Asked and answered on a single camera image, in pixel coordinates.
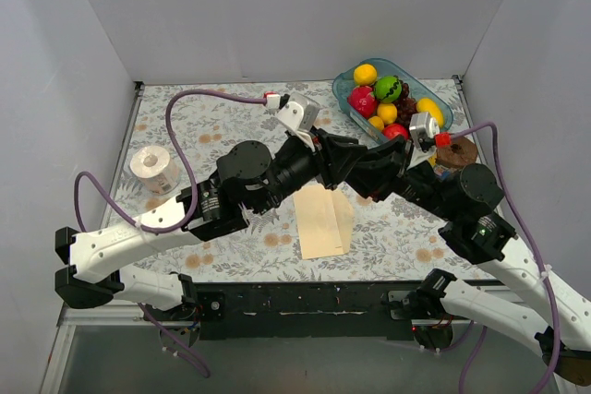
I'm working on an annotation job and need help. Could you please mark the beige paper envelope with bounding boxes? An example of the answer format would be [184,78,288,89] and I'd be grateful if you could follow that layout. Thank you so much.
[293,185,355,260]

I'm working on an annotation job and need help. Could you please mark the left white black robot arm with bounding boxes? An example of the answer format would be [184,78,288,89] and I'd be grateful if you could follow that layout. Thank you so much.
[54,130,368,320]

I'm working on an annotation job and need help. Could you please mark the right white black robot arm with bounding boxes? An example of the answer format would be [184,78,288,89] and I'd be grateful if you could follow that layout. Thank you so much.
[345,140,590,387]

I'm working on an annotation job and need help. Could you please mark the white labelled jar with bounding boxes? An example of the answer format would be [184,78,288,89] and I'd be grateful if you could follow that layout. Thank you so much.
[428,156,455,178]

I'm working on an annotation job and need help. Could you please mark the red apple toy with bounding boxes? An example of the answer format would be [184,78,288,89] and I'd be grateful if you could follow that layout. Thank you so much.
[382,123,409,140]

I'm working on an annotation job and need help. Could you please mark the small orange lemon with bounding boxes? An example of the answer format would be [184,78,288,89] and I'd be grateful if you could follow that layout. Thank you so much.
[368,115,385,133]

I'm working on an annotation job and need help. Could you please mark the small yellow lemon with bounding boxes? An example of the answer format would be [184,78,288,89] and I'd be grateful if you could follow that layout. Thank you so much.
[377,103,398,126]

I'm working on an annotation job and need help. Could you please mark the red strawberry toy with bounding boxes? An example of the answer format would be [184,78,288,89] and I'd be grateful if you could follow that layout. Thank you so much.
[347,86,378,119]

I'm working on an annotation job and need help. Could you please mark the floral patterned table mat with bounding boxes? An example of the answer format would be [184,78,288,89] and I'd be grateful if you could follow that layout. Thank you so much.
[126,85,486,282]

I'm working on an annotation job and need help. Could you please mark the dark purple grapes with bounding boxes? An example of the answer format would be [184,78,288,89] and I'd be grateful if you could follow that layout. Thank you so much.
[393,83,416,126]

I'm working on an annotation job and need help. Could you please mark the teal plastic fruit basket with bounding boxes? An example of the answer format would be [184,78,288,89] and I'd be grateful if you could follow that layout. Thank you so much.
[332,58,453,144]

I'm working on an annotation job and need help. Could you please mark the yellow mango toy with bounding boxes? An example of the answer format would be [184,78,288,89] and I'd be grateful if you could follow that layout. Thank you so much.
[416,97,446,129]

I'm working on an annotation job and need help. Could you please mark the green watermelon toy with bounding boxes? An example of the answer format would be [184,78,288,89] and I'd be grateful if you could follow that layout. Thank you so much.
[374,76,403,103]

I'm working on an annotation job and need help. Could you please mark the yellow orange fruit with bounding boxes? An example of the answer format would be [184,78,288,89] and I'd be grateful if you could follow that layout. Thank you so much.
[353,64,378,86]

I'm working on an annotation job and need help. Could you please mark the white toilet paper roll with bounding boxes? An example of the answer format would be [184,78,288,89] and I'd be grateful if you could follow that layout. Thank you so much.
[129,145,180,196]

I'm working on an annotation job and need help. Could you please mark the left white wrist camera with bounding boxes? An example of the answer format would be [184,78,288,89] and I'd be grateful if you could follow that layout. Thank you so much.
[275,93,320,150]

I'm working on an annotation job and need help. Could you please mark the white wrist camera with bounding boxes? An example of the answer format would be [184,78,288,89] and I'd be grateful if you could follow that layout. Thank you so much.
[275,93,320,150]
[407,112,452,169]

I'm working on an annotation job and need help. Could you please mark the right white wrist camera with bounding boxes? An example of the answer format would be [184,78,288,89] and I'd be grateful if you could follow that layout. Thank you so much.
[407,112,452,169]

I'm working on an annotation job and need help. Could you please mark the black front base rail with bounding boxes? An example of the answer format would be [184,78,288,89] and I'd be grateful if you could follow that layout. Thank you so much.
[142,281,463,342]

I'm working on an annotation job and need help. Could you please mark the aluminium frame profile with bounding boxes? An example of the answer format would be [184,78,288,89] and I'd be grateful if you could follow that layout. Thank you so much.
[40,302,144,394]

